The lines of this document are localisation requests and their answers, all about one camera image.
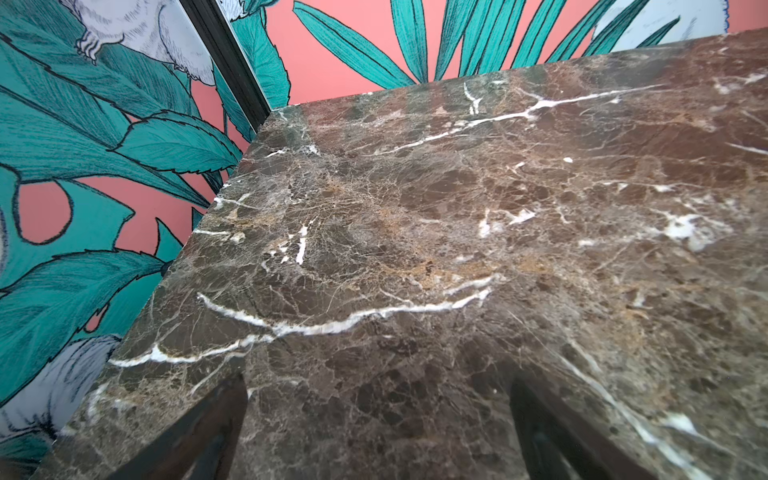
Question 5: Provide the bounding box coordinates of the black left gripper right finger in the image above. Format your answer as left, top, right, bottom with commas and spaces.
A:
510, 376, 654, 479

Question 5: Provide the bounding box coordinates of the black left corner frame post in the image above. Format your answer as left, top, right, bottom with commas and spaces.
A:
180, 0, 271, 131

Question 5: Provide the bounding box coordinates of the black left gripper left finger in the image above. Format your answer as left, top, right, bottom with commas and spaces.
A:
110, 373, 248, 479

